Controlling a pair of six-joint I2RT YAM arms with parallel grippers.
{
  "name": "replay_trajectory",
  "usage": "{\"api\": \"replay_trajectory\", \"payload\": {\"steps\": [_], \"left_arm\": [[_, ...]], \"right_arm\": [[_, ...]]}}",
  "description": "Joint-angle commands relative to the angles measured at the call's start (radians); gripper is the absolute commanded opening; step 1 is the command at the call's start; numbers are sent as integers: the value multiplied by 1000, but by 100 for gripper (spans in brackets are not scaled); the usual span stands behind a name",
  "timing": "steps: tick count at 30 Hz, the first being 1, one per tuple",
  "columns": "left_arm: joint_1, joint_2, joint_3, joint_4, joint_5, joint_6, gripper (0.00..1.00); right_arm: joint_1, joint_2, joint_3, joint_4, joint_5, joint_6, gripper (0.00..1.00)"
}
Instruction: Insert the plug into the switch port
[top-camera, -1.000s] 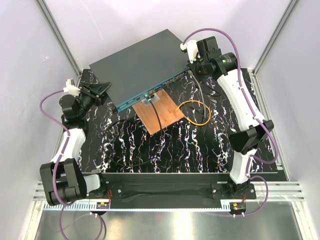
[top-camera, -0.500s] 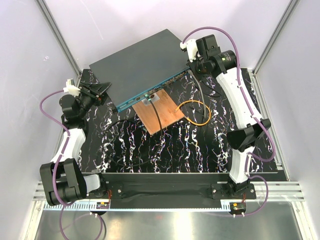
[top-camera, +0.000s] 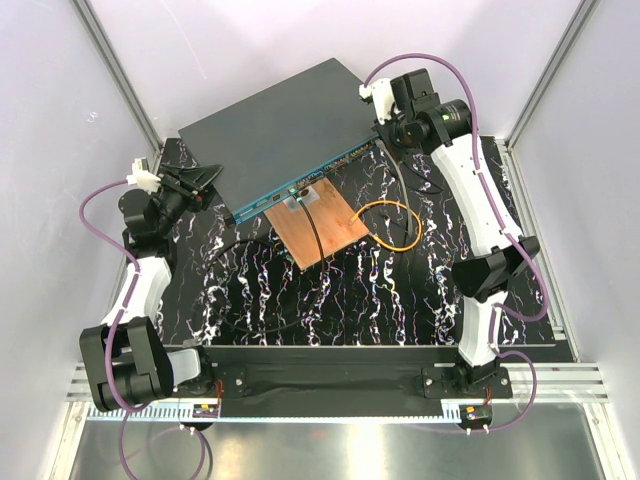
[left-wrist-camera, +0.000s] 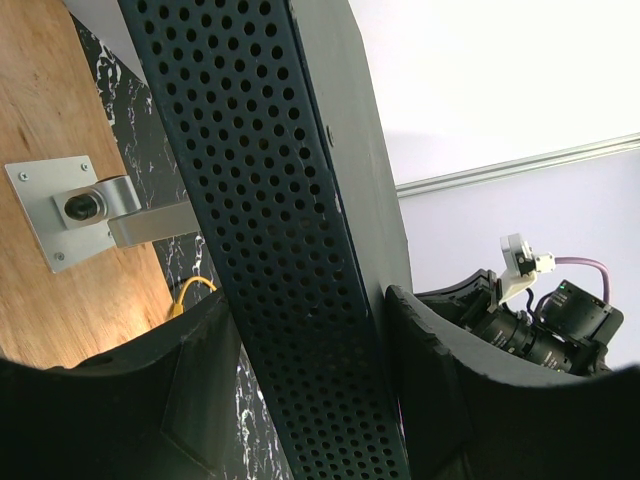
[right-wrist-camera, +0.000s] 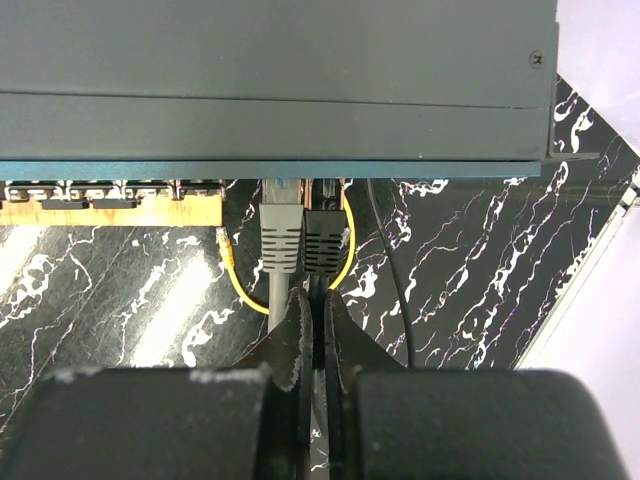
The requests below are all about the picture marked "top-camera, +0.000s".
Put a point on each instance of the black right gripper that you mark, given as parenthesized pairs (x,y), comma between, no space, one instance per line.
(381,130)

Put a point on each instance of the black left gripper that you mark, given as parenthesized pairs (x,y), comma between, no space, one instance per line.
(192,182)

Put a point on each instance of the dark grey network switch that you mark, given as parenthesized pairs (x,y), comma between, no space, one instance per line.
(269,143)

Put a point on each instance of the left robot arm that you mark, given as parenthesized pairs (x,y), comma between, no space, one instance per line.
(126,364)

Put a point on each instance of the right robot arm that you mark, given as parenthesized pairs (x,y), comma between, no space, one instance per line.
(411,118)

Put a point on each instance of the wooden board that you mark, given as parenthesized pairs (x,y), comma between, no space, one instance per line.
(331,215)

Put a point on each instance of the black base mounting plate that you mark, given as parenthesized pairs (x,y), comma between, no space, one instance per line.
(338,382)

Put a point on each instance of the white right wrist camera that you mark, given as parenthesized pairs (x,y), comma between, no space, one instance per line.
(380,94)

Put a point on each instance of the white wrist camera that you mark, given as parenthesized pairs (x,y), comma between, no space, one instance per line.
(142,178)
(380,94)

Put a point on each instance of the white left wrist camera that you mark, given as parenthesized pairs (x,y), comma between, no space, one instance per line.
(142,178)

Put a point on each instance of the aluminium frame rail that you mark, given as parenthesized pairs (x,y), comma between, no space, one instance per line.
(98,36)

